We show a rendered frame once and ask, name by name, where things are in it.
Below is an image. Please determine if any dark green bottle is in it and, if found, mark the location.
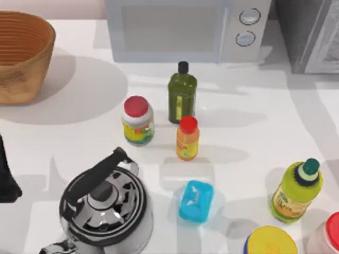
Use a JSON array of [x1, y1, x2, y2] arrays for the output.
[[167, 61, 198, 124]]

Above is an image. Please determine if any yellow-green bottle with teal cap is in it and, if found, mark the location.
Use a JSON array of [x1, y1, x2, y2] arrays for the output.
[[271, 158, 324, 223]]

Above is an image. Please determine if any red-lidded pale jar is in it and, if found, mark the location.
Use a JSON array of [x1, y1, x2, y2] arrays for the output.
[[307, 211, 339, 254]]

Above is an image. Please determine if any blue plastic box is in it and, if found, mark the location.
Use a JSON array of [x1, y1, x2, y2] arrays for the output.
[[178, 180, 215, 226]]

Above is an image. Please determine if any microwave knob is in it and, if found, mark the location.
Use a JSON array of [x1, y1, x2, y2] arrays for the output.
[[239, 8, 261, 25], [235, 30, 256, 47]]

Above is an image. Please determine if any orange bottle with red cap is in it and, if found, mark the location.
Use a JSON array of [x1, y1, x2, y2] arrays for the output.
[[176, 116, 200, 161]]

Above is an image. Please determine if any steel kettle with black handle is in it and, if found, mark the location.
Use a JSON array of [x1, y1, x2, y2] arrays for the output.
[[39, 147, 155, 254]]

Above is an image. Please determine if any pale microwave oven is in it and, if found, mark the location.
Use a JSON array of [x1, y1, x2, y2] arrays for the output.
[[103, 0, 273, 64]]

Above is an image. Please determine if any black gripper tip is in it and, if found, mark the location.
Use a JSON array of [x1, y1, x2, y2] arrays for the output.
[[0, 134, 23, 204]]

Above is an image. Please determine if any red-lidded white jar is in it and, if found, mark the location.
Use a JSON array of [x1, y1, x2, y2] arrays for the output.
[[121, 95, 155, 147]]

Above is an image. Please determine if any woven brown basket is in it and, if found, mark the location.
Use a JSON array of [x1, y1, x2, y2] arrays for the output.
[[0, 11, 57, 105]]

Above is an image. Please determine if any yellow-lidded blue can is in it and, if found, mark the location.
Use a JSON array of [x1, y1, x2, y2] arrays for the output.
[[243, 225, 299, 254]]

